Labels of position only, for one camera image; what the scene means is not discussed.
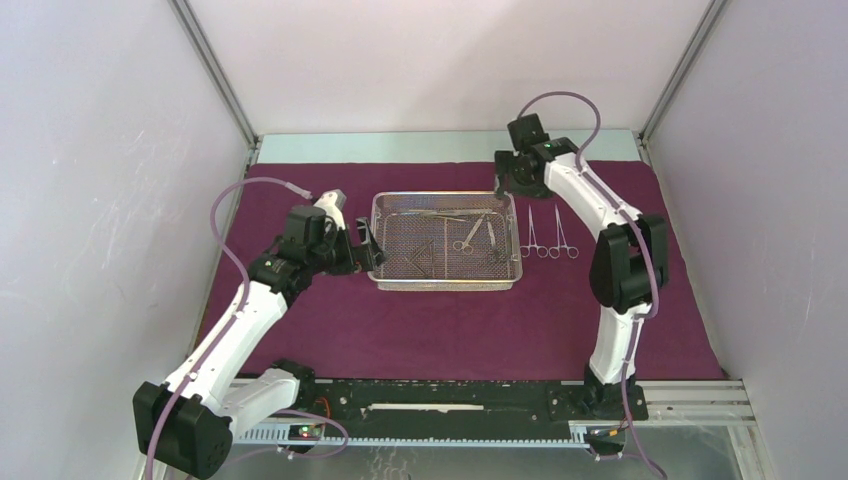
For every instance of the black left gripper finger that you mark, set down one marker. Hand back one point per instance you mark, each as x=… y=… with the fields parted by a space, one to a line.
x=365 y=232
x=370 y=256

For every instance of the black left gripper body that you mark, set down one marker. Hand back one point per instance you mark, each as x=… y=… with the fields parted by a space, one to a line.
x=336 y=255

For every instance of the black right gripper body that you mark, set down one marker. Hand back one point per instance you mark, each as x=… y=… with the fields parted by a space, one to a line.
x=525 y=186

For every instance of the steel instrument tray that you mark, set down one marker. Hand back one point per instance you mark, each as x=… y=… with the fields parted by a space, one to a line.
x=399 y=236

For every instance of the steel forceps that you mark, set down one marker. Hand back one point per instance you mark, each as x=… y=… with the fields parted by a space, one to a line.
x=465 y=246
x=495 y=255
x=532 y=247

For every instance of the steel surgical scissors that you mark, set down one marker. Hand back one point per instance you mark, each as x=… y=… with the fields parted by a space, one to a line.
x=562 y=248

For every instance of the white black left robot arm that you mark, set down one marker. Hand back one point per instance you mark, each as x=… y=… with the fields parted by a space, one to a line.
x=190 y=421

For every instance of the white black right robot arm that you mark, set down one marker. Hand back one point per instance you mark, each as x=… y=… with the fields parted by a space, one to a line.
x=629 y=265

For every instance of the steel tweezers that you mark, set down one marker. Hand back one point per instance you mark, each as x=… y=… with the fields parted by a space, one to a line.
x=421 y=260

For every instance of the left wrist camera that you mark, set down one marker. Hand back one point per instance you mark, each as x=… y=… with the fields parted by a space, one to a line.
x=318 y=223

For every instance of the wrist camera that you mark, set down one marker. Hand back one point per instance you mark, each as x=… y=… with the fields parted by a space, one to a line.
x=318 y=223
x=526 y=131

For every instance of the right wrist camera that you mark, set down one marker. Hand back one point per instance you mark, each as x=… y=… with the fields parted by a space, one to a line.
x=526 y=131

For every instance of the grey cable duct strip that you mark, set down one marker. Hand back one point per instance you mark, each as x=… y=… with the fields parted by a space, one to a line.
x=278 y=434

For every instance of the right corner aluminium post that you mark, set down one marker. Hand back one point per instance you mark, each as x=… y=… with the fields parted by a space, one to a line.
x=698 y=40

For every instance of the corner aluminium post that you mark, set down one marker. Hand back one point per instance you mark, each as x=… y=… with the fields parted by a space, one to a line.
x=190 y=22
x=698 y=40

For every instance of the left corner aluminium post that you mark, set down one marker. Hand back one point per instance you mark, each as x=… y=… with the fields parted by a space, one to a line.
x=190 y=22

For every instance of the aluminium frame rail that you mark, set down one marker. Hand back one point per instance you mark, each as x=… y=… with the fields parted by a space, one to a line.
x=702 y=402

